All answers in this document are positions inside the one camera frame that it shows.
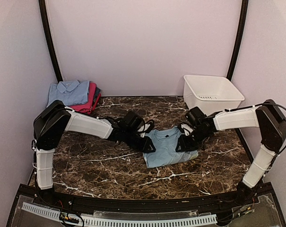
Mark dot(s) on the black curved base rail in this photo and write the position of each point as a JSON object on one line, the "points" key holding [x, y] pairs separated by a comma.
{"points": [[219, 203]]}

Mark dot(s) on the blue cloth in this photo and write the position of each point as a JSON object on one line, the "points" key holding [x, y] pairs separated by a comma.
{"points": [[165, 143]]}

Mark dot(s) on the right black frame post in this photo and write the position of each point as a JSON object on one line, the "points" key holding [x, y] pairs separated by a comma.
{"points": [[238, 39]]}

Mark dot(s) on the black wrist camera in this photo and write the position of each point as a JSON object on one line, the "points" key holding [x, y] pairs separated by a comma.
{"points": [[131, 121], [195, 116]]}

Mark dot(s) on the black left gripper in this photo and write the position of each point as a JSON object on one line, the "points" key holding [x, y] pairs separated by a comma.
{"points": [[143, 146]]}

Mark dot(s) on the black frame post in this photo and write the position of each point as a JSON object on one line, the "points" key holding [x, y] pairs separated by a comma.
{"points": [[238, 39], [49, 41]]}

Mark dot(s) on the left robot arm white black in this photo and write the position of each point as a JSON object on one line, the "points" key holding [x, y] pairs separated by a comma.
{"points": [[56, 119]]}

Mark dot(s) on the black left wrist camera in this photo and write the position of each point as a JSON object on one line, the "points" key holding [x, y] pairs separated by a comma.
{"points": [[131, 121]]}

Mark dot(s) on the light blue button shirt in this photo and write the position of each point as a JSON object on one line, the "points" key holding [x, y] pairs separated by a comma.
{"points": [[69, 92]]}

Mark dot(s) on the white slotted cable duct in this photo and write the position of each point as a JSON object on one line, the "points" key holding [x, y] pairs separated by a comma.
{"points": [[116, 219]]}

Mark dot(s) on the folded red garment underneath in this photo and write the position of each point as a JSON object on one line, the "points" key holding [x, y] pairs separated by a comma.
{"points": [[95, 102]]}

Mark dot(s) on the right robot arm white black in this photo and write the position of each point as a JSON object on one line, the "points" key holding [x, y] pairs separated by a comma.
{"points": [[264, 122]]}

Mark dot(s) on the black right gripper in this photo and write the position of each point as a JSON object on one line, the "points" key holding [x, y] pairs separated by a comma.
{"points": [[185, 146]]}

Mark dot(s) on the folded pink red garment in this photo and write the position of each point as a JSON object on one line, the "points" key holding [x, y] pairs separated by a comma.
{"points": [[87, 107]]}

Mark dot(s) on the left black frame post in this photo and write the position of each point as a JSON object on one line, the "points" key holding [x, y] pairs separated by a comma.
{"points": [[49, 41]]}

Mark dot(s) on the white plastic bin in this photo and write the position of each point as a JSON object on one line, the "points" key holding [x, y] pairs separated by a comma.
{"points": [[210, 93]]}

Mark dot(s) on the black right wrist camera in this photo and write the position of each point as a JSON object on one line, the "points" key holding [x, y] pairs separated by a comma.
{"points": [[195, 116]]}

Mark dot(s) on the folded dark blue garment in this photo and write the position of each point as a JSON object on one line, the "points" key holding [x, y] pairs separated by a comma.
{"points": [[97, 92]]}

